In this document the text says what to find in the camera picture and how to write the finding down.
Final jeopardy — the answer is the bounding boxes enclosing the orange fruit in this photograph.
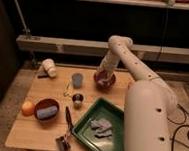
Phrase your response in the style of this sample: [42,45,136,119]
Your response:
[21,101,35,116]

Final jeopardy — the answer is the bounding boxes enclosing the dark small block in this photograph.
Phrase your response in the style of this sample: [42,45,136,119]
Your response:
[38,71,48,79]

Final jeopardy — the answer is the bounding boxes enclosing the small metal cup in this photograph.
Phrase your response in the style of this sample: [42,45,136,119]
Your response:
[72,93,84,109]

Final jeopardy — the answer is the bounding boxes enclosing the red-brown bowl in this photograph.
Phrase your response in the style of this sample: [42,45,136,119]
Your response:
[34,98,60,121]

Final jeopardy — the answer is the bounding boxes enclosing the black floor cables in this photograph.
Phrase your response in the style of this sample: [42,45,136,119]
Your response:
[163,101,189,151]

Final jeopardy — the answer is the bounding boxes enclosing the blue sponge roll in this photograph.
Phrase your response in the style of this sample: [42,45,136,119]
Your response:
[36,106,58,120]

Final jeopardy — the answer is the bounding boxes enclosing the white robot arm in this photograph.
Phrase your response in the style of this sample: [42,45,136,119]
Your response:
[94,35,178,151]

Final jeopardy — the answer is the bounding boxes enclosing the green plastic tray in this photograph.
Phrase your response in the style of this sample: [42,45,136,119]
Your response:
[72,98,124,151]

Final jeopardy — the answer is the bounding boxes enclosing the grey crumpled cloth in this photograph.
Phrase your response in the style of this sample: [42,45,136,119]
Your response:
[90,119,113,138]

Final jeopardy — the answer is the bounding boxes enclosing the dark purple bowl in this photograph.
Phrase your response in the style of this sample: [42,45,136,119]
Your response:
[94,72,116,89]

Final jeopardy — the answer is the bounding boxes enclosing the yellow banana peel toy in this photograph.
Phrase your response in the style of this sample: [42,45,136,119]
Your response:
[63,82,72,97]

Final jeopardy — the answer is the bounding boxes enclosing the wooden table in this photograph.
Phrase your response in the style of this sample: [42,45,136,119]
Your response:
[5,66,135,151]

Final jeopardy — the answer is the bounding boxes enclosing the metal shelf rail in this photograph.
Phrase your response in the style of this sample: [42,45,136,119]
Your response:
[16,35,189,64]

